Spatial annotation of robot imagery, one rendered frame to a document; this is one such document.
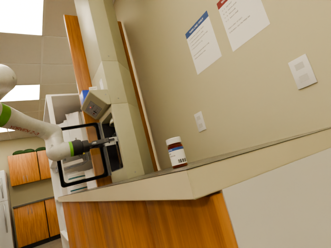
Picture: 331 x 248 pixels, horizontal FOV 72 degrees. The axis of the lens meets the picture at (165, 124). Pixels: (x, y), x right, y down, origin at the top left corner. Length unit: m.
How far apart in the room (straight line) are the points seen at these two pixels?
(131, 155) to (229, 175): 1.09
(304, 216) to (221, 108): 0.86
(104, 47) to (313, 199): 1.43
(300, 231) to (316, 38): 0.71
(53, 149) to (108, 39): 0.80
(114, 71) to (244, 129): 0.89
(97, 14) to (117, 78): 0.48
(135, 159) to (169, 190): 1.06
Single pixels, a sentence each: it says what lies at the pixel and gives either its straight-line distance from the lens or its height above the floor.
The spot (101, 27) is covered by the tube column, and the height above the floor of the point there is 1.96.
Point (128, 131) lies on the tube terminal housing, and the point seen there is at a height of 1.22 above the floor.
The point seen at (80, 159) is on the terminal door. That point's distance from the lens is 1.66.
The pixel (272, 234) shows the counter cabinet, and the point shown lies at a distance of 0.41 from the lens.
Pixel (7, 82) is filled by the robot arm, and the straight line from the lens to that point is 1.15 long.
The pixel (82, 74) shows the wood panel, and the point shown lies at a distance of 1.91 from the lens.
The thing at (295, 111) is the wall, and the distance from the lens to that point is 1.02.
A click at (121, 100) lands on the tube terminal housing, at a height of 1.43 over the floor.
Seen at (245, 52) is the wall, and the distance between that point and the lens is 1.16.
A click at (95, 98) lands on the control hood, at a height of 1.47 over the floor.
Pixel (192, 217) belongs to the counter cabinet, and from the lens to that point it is 0.38.
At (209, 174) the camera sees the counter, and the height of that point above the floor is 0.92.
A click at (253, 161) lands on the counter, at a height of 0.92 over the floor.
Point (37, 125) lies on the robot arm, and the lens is 1.41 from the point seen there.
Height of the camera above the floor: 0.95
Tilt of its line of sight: 11 degrees up
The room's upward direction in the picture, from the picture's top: 15 degrees counter-clockwise
